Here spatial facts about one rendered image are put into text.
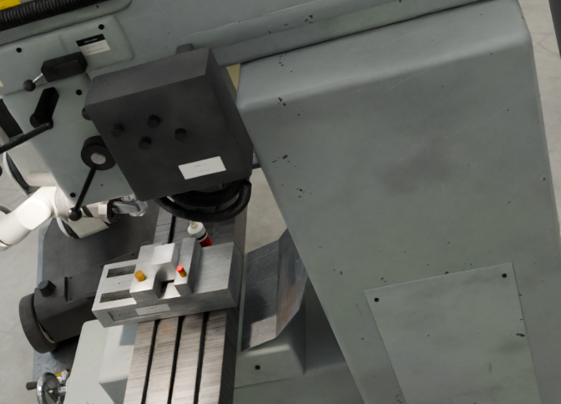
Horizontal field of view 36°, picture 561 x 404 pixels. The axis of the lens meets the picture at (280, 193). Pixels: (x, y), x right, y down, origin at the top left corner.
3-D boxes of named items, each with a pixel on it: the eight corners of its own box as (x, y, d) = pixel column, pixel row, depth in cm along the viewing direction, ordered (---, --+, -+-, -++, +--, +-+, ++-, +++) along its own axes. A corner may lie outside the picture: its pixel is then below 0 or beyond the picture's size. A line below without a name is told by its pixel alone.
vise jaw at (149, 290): (135, 303, 203) (128, 292, 201) (147, 256, 214) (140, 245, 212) (159, 299, 202) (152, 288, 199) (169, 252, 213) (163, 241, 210)
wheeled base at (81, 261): (54, 228, 332) (10, 164, 311) (179, 179, 329) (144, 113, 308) (52, 352, 283) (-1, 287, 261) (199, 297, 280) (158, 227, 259)
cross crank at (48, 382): (40, 425, 243) (19, 401, 236) (50, 390, 252) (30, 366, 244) (92, 416, 240) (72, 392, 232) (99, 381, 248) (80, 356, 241)
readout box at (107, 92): (137, 209, 141) (79, 110, 128) (145, 173, 148) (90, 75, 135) (253, 183, 137) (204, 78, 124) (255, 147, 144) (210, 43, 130)
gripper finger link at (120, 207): (142, 211, 190) (118, 211, 193) (136, 201, 188) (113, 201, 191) (138, 217, 189) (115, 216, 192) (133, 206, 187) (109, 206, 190)
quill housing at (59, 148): (70, 215, 181) (-9, 97, 161) (88, 153, 197) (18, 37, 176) (154, 196, 177) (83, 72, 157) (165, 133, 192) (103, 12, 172)
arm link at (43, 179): (74, 224, 197) (35, 224, 202) (98, 199, 205) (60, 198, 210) (56, 183, 191) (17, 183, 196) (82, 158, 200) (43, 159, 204)
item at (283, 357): (116, 411, 217) (95, 383, 210) (136, 305, 243) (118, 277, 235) (306, 378, 206) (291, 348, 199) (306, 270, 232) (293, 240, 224)
